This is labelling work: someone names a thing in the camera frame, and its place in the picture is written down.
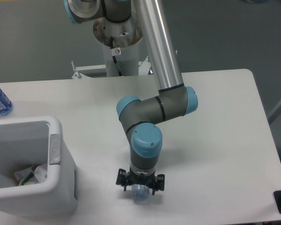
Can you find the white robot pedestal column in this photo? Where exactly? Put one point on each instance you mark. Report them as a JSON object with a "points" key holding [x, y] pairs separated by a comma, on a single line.
{"points": [[127, 35]]}

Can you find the white trash can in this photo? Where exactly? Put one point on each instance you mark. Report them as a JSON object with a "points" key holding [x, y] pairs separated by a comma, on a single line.
{"points": [[35, 141]]}

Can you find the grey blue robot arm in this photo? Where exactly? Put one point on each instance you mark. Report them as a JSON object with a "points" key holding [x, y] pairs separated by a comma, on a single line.
{"points": [[140, 117]]}

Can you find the green white trash wrapper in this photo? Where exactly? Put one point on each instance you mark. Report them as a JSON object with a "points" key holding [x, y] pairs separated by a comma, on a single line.
{"points": [[25, 175]]}

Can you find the white plastic wrapper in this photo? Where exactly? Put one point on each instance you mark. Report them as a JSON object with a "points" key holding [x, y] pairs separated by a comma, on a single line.
{"points": [[41, 173]]}

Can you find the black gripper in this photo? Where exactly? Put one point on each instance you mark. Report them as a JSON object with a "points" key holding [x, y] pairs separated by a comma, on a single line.
{"points": [[156, 183]]}

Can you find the clear plastic water bottle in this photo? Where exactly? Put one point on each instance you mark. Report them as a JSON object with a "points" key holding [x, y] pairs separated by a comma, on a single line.
{"points": [[140, 194]]}

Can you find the white metal base frame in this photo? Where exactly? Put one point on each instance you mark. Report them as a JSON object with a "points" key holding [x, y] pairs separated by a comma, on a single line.
{"points": [[93, 69]]}

